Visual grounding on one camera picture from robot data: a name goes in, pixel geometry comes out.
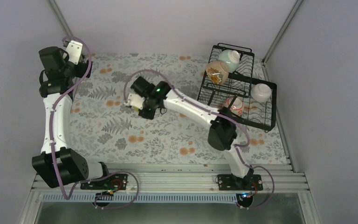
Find beige patterned bowl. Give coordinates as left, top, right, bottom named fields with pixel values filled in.
left=205, top=60, right=229, bottom=85

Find pale green bowl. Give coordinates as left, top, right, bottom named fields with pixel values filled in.
left=218, top=49, right=241, bottom=73

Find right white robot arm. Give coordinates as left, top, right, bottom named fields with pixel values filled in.
left=124, top=77, right=254, bottom=190

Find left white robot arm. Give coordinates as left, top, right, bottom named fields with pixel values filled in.
left=32, top=42, right=111, bottom=189

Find floral table mat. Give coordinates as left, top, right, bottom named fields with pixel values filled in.
left=69, top=53, right=288, bottom=165

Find red white patterned bowl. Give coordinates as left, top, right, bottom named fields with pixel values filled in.
left=223, top=97, right=244, bottom=116

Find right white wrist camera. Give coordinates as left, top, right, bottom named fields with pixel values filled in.
left=125, top=93, right=145, bottom=110

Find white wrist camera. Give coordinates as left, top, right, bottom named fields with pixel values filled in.
left=125, top=93, right=145, bottom=110
left=66, top=40, right=83, bottom=65

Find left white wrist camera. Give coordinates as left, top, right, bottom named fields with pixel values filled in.
left=66, top=40, right=83, bottom=65

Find black wire dish rack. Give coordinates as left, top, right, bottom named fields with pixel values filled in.
left=197, top=43, right=277, bottom=132

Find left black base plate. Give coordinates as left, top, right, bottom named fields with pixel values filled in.
left=80, top=173, right=128, bottom=191

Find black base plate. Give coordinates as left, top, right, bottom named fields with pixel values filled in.
left=80, top=173, right=128, bottom=191
left=215, top=174, right=263, bottom=191

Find aluminium mounting rail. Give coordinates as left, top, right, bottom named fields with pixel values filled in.
left=31, top=164, right=310, bottom=204

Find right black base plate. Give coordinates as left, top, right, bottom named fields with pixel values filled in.
left=215, top=174, right=263, bottom=191

